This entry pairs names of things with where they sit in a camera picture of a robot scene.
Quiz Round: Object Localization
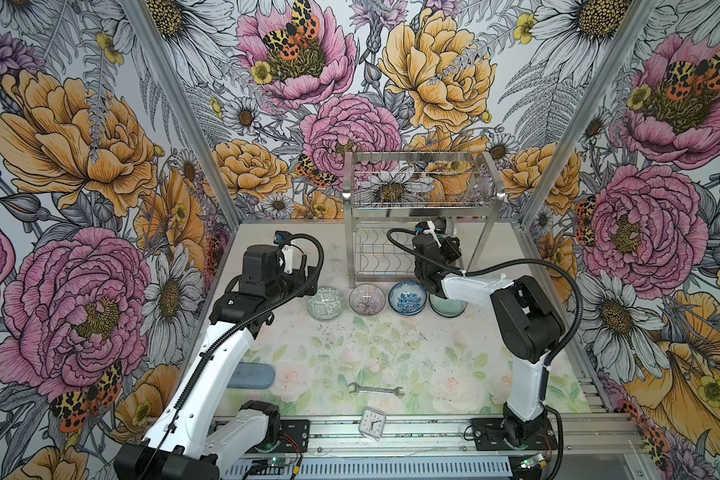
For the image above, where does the blue floral bowl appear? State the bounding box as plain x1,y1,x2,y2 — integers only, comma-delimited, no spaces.
388,281,428,316

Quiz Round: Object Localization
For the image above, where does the white slotted cable duct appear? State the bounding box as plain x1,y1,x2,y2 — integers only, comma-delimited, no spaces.
221,456,512,479

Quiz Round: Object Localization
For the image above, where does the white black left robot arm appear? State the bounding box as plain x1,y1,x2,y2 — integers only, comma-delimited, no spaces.
113,231,325,479

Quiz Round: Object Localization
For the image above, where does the steel open-end wrench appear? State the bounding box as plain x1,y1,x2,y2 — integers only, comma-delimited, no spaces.
348,382,405,398

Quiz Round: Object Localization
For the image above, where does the aluminium front rail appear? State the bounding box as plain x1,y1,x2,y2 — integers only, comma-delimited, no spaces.
302,412,645,457

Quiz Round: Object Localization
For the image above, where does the right black corrugated cable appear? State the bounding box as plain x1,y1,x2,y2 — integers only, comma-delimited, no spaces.
386,226,584,480

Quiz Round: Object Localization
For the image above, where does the left black corrugated cable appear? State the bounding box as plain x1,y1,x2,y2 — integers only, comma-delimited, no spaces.
149,232,326,463

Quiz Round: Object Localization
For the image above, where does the green circuit board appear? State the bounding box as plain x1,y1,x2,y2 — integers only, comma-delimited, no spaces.
519,453,547,469
251,458,289,475

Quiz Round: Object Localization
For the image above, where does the left green circuit board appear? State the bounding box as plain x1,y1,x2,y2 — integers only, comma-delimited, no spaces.
251,458,289,475

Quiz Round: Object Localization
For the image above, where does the pale green patterned bowl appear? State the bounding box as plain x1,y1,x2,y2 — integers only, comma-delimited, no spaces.
307,286,346,322

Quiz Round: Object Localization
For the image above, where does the right green circuit board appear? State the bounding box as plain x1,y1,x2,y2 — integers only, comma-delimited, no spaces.
519,453,547,469

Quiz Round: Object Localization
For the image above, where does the aluminium corner post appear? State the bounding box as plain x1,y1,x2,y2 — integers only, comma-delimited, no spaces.
123,1,240,232
519,1,657,227

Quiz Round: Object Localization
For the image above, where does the right aluminium corner post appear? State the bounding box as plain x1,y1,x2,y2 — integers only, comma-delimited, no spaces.
519,1,657,227

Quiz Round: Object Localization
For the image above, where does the black corrugated cable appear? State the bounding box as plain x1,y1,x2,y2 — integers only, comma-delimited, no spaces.
386,226,584,480
149,232,326,463

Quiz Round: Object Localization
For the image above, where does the small white square clock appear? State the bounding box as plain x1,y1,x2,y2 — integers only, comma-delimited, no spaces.
358,408,387,441

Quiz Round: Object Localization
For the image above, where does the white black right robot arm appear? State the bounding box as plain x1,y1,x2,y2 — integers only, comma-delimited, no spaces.
411,222,564,448

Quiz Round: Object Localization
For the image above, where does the steel two-tier dish rack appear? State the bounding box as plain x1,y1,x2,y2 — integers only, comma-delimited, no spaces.
341,151,507,287

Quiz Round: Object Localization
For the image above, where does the pink striped bowl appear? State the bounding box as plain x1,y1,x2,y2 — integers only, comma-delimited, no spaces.
349,283,386,317

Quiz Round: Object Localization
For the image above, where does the mint green striped bowl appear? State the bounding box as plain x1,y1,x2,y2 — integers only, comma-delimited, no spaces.
428,295,467,318

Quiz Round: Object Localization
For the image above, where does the left aluminium corner post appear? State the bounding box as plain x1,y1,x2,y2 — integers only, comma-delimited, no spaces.
123,1,240,232

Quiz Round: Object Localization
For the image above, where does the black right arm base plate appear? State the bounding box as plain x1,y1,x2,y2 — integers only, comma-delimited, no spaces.
469,414,558,451

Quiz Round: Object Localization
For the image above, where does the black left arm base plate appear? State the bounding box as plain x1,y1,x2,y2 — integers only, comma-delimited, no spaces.
261,419,311,454

